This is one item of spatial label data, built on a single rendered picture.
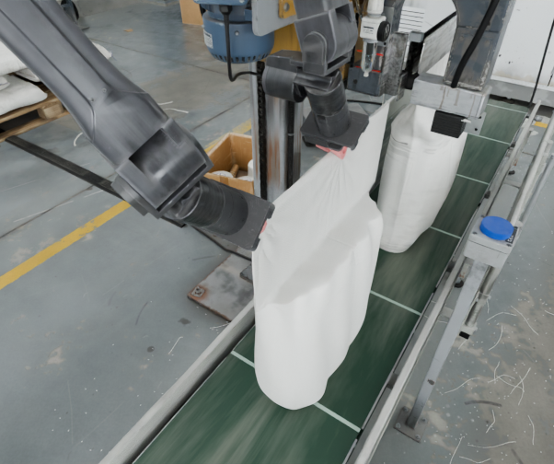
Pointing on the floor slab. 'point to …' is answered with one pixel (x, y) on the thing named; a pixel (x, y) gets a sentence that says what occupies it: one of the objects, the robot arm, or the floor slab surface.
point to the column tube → (274, 140)
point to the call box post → (448, 338)
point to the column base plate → (226, 286)
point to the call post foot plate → (409, 426)
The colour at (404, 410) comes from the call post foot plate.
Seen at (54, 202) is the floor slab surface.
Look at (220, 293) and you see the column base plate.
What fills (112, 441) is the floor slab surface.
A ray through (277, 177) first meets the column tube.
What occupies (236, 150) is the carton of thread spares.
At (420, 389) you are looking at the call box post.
